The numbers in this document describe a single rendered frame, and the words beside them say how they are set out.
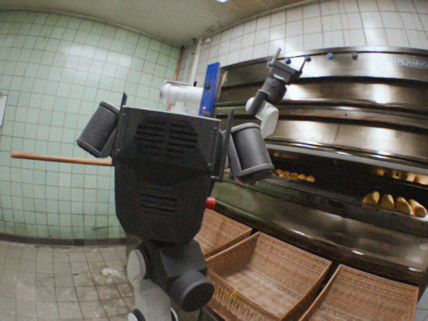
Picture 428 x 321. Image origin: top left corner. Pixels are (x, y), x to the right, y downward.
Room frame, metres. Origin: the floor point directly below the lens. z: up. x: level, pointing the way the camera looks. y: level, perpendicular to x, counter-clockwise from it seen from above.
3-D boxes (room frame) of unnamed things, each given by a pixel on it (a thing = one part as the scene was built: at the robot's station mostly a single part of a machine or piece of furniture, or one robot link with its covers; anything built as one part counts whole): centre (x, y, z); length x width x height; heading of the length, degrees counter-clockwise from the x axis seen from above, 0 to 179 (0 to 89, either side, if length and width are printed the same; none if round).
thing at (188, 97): (0.60, 0.12, 1.46); 0.10 x 0.07 x 0.09; 97
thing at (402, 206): (0.97, -1.27, 1.21); 0.61 x 0.48 x 0.06; 131
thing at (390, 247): (1.12, -0.55, 1.02); 1.79 x 0.11 x 0.19; 41
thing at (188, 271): (0.52, 0.07, 1.00); 0.28 x 0.13 x 0.18; 42
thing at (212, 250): (1.37, 0.02, 0.72); 0.56 x 0.49 x 0.28; 42
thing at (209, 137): (0.53, 0.12, 1.26); 0.34 x 0.30 x 0.36; 97
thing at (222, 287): (0.93, -0.37, 0.72); 0.56 x 0.49 x 0.28; 39
